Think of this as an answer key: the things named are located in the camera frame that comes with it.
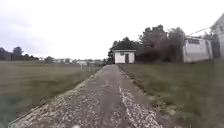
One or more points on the small white building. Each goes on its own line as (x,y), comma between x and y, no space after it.
(120,57)

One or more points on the group of low buildings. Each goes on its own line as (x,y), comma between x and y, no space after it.
(83,61)

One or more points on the grey gravelly asphalt path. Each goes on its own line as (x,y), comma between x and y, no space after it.
(106,100)

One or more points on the robot's own part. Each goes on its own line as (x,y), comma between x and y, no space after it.
(75,127)

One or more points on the clump of dark trees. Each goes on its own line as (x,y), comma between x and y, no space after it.
(150,43)

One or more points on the row of trees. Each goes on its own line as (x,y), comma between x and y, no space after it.
(16,54)

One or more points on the green grass field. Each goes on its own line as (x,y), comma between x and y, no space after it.
(33,80)
(180,86)

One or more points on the pale grey building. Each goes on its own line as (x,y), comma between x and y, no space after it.
(196,50)

